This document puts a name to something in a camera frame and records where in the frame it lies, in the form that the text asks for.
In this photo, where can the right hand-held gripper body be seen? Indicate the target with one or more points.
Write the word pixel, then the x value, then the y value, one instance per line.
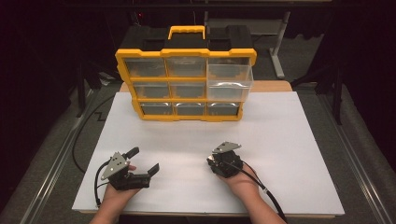
pixel 225 165

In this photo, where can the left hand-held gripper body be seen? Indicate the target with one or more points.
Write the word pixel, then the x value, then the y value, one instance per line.
pixel 115 166

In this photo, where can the clear plastic drawer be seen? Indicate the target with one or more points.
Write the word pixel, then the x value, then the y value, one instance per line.
pixel 229 84

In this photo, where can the yellow black drawer organizer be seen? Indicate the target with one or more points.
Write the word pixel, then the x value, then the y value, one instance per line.
pixel 186 40

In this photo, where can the person's right hand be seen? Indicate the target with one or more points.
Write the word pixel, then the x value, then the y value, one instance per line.
pixel 244 183

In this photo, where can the person's left hand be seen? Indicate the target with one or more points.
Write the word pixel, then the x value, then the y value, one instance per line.
pixel 115 199

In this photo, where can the white table board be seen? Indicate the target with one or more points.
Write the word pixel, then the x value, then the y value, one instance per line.
pixel 186 140

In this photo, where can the grid of clear drawers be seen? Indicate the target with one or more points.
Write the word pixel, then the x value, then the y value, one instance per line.
pixel 152 90

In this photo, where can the dark stand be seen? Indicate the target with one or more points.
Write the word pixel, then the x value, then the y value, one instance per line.
pixel 337 93
pixel 81 90

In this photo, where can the white metal stand leg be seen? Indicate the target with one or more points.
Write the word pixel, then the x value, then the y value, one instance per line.
pixel 278 46

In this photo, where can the metal floor rail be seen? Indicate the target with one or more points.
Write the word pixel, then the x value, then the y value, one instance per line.
pixel 358 174
pixel 56 165

